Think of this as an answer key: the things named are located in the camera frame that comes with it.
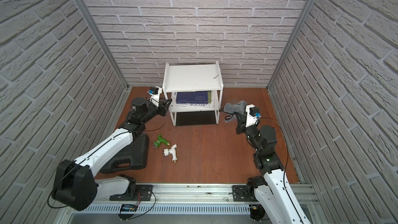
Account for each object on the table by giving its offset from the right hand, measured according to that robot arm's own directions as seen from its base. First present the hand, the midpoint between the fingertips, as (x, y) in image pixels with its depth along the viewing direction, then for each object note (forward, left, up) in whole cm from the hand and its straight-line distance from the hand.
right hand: (239, 111), depth 71 cm
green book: (+18, +12, -9) cm, 24 cm away
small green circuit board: (-32, +55, -29) cm, 70 cm away
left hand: (+15, +37, -2) cm, 40 cm away
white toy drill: (-7, +35, -26) cm, 44 cm away
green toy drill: (0, +43, -26) cm, 50 cm away
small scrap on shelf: (+19, +9, +6) cm, 22 cm away
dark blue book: (+17, +22, -8) cm, 29 cm away
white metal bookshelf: (+18, +21, +6) cm, 28 cm away
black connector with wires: (-37, -6, -31) cm, 48 cm away
